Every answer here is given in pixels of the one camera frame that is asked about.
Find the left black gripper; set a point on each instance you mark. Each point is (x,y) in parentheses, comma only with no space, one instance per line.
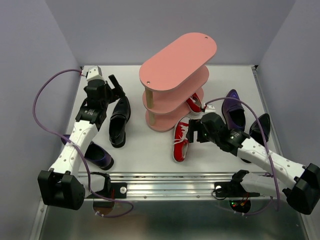
(117,91)

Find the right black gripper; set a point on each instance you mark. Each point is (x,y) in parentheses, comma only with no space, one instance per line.
(195,125)

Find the red sneaker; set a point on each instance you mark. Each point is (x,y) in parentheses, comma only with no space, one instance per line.
(194,104)
(180,140)

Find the purple loafer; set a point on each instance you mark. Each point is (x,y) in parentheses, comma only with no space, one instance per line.
(233,111)
(98,156)

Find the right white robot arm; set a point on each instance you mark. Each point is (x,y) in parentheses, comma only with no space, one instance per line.
(286,180)

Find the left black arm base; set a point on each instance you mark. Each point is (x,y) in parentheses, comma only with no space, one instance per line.
(102,185)

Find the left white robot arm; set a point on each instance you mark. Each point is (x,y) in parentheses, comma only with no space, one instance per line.
(59,186)

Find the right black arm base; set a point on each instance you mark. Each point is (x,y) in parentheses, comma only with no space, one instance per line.
(232,190)

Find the pink three-tier shoe shelf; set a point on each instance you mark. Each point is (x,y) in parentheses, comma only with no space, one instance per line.
(174,75)

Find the black loafer left side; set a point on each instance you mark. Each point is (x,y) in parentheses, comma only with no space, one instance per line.
(118,121)

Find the black loafer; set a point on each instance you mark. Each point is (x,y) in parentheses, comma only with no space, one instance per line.
(118,121)
(258,129)

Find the black loafer right side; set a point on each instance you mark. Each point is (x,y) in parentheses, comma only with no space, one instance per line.
(258,129)

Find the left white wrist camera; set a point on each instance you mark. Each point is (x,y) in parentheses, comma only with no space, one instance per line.
(94,73)

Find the aluminium mounting rail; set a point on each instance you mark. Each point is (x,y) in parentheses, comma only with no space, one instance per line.
(172,186)

